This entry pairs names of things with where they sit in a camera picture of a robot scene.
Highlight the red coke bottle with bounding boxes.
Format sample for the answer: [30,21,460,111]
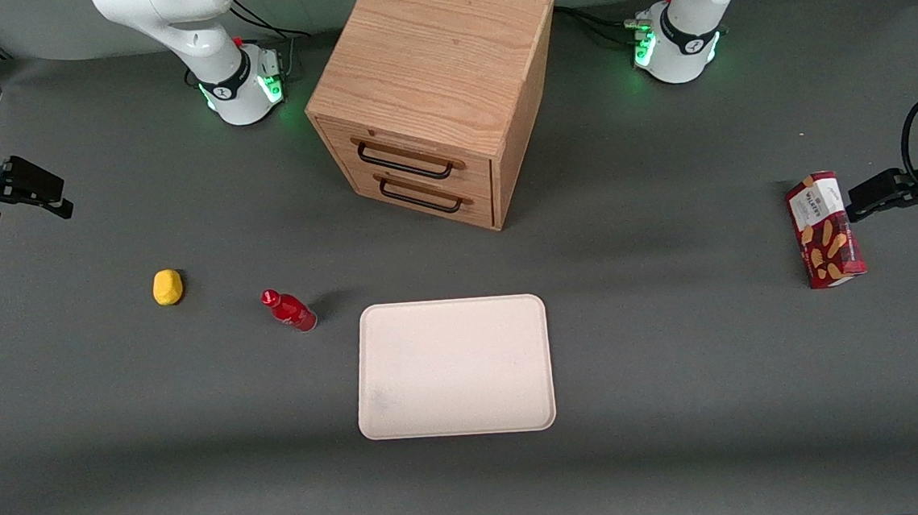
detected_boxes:
[260,286,318,335]

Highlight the beige plastic tray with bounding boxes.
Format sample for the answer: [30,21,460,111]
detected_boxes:
[350,293,558,443]

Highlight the red cookie box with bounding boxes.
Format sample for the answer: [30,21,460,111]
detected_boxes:
[783,169,868,291]

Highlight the yellow lemon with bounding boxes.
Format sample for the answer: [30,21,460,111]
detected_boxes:
[152,268,185,307]

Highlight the wooden drawer front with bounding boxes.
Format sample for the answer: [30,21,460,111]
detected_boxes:
[344,158,496,240]
[315,105,496,213]

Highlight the wooden drawer cabinet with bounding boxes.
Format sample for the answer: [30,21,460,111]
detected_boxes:
[298,0,571,244]

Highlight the black right base cables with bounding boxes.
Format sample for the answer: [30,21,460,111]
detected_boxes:
[230,0,317,88]

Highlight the black base cables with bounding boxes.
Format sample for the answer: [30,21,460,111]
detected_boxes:
[230,0,317,88]
[553,0,683,51]

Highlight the black left base cables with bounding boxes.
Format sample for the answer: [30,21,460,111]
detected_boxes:
[553,0,683,51]

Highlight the black drawer handle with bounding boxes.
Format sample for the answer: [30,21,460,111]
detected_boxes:
[351,131,468,186]
[374,168,475,218]

